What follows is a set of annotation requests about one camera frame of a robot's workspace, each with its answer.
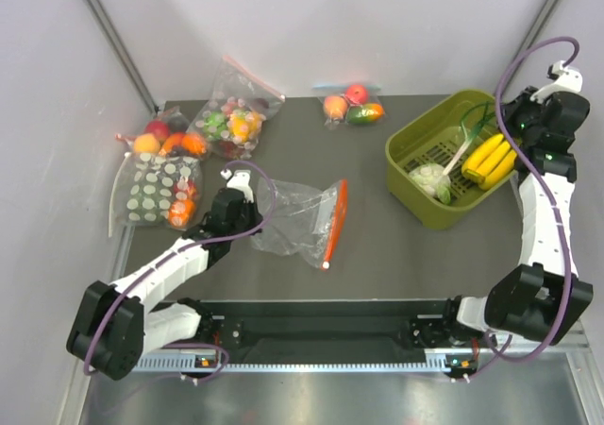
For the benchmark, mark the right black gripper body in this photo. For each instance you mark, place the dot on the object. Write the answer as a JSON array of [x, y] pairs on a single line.
[[522, 117]]

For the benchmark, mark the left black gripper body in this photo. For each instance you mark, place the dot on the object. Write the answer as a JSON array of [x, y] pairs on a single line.
[[248, 219]]

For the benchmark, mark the yellow fake banana bunch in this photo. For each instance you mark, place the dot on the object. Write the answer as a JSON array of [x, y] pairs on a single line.
[[492, 161]]

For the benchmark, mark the red-zip bag with food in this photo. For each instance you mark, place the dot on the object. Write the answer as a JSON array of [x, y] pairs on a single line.
[[303, 220]]

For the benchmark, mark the fake green onion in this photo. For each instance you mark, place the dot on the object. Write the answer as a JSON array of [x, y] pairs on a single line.
[[471, 133]]

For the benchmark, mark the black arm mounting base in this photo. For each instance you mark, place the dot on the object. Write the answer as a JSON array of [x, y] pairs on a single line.
[[339, 332]]

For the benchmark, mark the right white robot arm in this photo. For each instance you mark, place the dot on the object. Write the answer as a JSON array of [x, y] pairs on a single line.
[[542, 298]]

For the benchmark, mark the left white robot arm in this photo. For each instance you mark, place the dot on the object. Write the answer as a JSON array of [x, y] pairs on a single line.
[[117, 323]]

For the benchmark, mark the white-dotted bag with fruit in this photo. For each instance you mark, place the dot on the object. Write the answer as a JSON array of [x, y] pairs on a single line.
[[150, 190]]

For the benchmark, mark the pink-zip dotted bag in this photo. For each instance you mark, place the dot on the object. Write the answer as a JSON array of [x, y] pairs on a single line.
[[240, 104]]

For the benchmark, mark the left clear fruit bag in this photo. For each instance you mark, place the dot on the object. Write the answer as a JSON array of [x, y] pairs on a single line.
[[167, 135]]

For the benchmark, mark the fake peach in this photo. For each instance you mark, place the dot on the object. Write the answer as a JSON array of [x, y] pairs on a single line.
[[335, 107]]

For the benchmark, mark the blue-zip bag with fruit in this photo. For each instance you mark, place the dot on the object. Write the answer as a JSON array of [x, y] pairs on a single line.
[[324, 90]]

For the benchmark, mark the fake green red mango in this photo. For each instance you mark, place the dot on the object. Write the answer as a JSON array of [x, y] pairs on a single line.
[[364, 114]]

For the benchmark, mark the fake red apple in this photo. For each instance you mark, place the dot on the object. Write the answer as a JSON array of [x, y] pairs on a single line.
[[357, 95]]

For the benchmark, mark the olive green plastic basket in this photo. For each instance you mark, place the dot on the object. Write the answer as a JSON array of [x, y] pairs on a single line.
[[426, 159]]

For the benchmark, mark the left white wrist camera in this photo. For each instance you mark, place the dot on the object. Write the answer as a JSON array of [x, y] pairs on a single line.
[[239, 180]]

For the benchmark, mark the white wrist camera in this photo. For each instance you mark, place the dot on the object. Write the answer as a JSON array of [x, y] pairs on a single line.
[[239, 180], [563, 79]]

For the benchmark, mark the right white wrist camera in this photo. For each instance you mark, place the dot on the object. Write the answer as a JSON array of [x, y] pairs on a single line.
[[563, 79]]

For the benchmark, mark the grey slotted cable duct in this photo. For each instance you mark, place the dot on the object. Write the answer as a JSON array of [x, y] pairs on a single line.
[[206, 361]]

